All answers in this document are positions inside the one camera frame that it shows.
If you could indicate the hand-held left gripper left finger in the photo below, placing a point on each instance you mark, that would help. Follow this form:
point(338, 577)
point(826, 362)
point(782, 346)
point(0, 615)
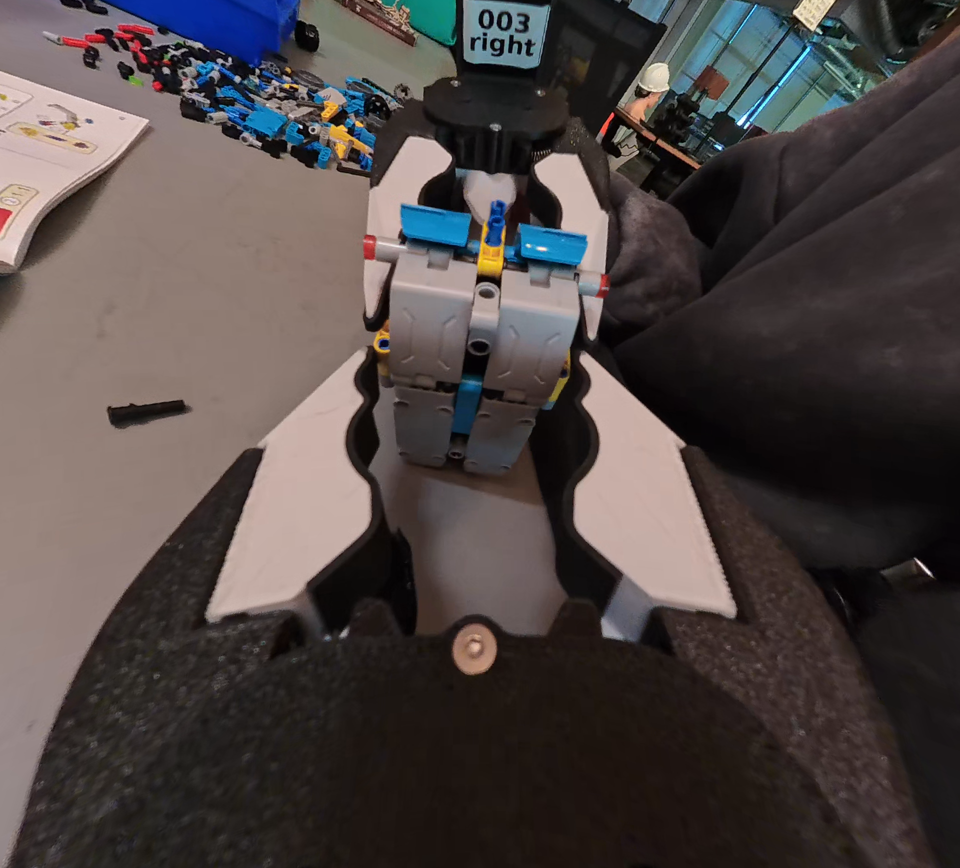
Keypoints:
point(300, 508)

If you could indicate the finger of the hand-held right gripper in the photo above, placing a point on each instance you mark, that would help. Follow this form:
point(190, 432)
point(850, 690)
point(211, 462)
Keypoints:
point(409, 167)
point(577, 193)

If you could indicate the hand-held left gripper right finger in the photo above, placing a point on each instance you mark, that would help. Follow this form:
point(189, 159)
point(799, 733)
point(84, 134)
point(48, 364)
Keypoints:
point(645, 523)

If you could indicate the blue brick toy car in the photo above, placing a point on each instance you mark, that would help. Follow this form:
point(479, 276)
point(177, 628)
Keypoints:
point(442, 328)

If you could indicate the black brick axle pin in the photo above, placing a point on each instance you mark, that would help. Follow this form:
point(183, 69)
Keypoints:
point(146, 412)

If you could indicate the person's right forearm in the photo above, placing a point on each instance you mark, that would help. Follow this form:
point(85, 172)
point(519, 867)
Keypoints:
point(652, 260)

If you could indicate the grey desk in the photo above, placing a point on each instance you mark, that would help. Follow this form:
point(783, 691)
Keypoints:
point(187, 268)

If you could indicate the white hard hat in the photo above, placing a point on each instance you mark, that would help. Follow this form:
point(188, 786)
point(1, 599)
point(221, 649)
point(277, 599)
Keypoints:
point(655, 77)

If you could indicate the brown model on base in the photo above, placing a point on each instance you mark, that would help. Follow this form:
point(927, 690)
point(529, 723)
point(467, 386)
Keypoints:
point(379, 9)

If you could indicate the black toy wheel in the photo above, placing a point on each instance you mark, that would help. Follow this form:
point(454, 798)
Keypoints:
point(307, 35)

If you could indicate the pile of small brick parts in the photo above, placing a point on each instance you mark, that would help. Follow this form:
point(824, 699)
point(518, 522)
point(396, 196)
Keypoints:
point(247, 103)

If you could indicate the open instruction booklet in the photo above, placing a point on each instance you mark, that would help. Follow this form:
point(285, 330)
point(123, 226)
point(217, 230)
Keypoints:
point(52, 155)

